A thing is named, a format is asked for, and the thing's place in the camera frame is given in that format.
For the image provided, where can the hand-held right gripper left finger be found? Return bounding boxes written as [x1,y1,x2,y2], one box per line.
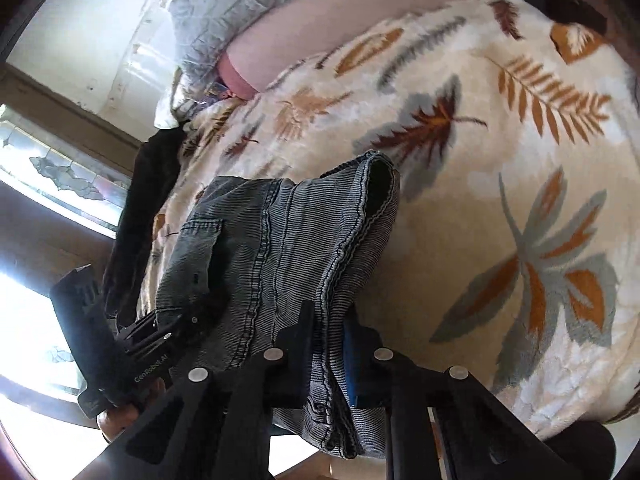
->
[75,301,317,480]

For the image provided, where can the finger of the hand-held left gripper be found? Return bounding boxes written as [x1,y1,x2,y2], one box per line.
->
[145,307,216,330]
[117,327,182,359]

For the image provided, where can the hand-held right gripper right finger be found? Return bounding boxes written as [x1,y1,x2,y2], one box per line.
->
[344,321,576,480]

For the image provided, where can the blue-grey denim pants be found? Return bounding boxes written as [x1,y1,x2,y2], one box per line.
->
[155,150,403,461]

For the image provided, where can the person's left hand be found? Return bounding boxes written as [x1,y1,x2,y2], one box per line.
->
[97,377,168,443]

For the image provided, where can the dark hanging cloth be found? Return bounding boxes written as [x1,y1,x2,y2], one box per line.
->
[102,127,188,321]

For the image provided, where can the patterned glass window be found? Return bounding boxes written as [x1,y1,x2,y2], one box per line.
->
[0,105,133,241]

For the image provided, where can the cream leaf-print blanket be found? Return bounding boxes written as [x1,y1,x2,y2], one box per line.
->
[140,0,640,441]

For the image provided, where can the person's dark clothing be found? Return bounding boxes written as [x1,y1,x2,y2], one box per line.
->
[540,420,617,480]

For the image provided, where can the pink bedsheet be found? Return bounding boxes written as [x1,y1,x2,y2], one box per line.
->
[220,0,501,103]

